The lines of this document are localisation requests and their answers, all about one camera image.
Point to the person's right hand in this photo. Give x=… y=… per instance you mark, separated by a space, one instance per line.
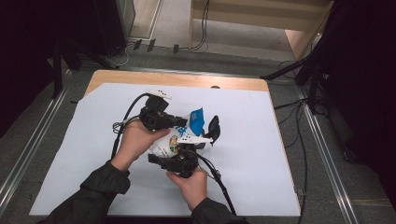
x=191 y=189

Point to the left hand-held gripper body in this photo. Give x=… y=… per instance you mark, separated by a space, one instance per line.
x=154 y=118

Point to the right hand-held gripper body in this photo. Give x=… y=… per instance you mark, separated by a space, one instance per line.
x=182 y=163

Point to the person's left hand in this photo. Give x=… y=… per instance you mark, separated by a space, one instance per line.
x=137 y=143

